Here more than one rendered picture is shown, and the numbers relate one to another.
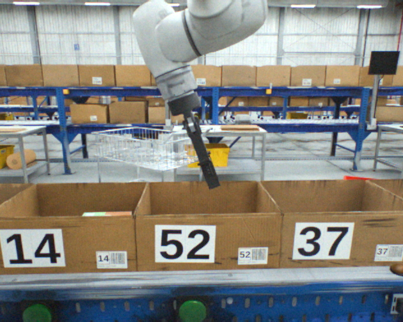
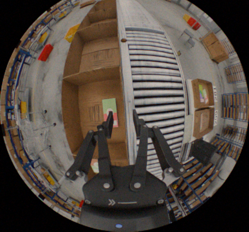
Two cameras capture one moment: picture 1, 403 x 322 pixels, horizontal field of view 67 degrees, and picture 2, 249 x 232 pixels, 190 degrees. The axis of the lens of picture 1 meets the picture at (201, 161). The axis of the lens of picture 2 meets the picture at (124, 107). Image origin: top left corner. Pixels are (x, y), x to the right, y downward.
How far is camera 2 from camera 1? 0.75 m
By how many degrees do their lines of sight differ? 76
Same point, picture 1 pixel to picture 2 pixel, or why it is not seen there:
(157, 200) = (76, 145)
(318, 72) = (9, 65)
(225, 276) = (130, 103)
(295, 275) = (127, 72)
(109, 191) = not seen: hidden behind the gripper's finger
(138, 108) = (15, 139)
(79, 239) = not seen: hidden behind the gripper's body
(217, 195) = (68, 107)
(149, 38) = not seen: outside the picture
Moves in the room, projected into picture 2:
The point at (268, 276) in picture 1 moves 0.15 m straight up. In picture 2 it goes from (130, 84) to (132, 74)
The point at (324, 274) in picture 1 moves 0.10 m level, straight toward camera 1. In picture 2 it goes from (127, 61) to (142, 67)
